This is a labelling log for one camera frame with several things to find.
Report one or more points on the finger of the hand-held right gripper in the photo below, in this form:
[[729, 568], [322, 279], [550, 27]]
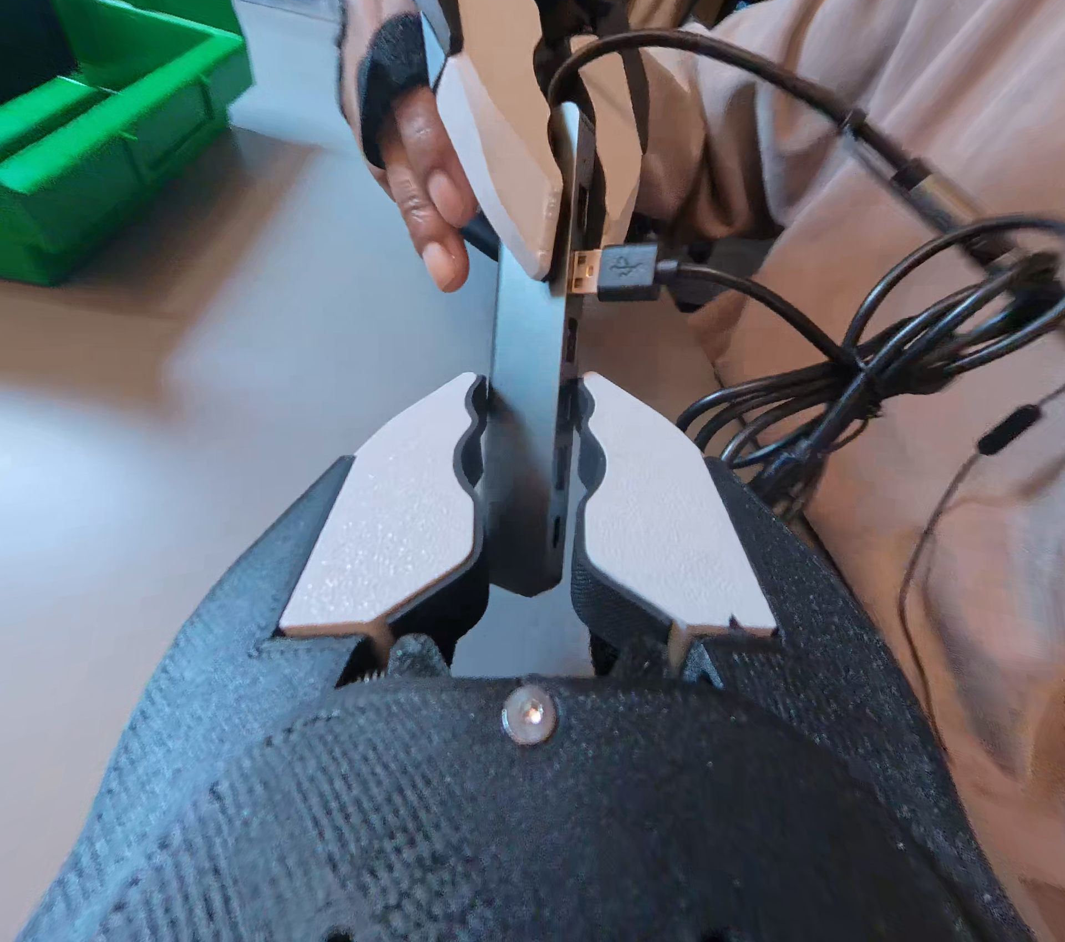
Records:
[[499, 126], [616, 193]]

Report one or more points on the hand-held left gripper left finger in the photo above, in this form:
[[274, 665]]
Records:
[[391, 526]]

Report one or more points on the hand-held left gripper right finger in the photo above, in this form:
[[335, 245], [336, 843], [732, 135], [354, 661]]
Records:
[[666, 526]]

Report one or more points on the dark grey usb hub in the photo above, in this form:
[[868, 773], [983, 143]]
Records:
[[524, 418]]

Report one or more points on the green plastic bin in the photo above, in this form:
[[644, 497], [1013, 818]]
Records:
[[108, 151]]

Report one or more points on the person's right forearm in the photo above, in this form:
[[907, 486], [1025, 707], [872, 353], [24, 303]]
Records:
[[732, 151]]

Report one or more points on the person's right hand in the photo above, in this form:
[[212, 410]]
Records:
[[424, 176]]

